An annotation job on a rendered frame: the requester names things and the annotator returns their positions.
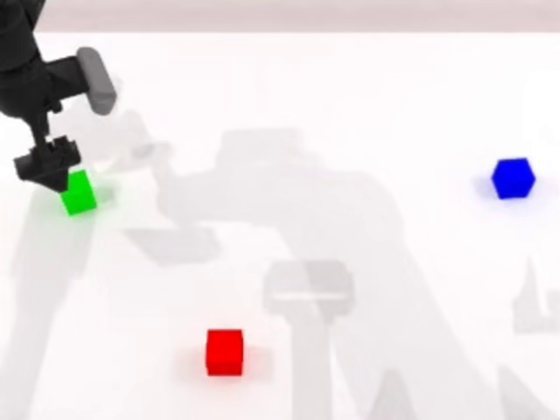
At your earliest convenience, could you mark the green cube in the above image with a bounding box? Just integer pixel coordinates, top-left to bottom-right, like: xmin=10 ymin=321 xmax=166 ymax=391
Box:
xmin=59 ymin=169 xmax=98 ymax=217

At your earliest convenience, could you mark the red cube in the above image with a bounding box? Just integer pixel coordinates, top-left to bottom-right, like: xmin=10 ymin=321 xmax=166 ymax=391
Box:
xmin=205 ymin=328 xmax=244 ymax=377

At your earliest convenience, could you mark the blue cube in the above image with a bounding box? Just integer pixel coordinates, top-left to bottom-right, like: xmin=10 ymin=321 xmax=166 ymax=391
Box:
xmin=490 ymin=157 xmax=537 ymax=200

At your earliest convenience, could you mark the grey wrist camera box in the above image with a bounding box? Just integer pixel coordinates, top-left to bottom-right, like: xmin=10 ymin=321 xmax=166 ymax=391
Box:
xmin=75 ymin=46 xmax=117 ymax=116

